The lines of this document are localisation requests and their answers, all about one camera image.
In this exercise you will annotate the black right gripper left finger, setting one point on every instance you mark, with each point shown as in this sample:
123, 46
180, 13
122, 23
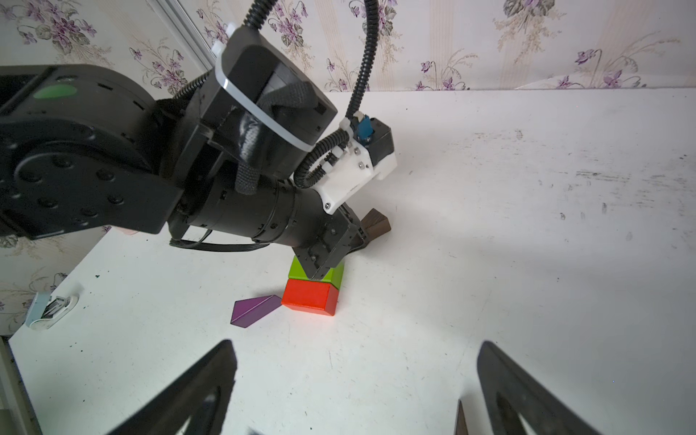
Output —
196, 403

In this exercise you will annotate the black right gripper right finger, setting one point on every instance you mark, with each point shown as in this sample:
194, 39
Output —
516, 401

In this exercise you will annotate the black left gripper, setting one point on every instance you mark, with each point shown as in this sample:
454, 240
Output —
339, 235

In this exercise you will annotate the brown triangle block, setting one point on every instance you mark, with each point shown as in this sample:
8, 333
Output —
461, 427
375, 224

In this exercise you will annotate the green rectangular block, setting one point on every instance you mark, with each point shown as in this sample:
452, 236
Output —
333, 277

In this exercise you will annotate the red rectangular block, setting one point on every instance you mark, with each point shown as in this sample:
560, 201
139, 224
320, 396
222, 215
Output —
311, 297

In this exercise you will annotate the purple triangle block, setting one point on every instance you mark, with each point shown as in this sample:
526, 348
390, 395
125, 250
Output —
249, 311

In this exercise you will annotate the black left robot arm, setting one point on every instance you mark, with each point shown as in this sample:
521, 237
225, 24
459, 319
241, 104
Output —
83, 146

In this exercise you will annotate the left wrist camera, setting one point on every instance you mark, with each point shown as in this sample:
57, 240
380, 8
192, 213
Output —
369, 154

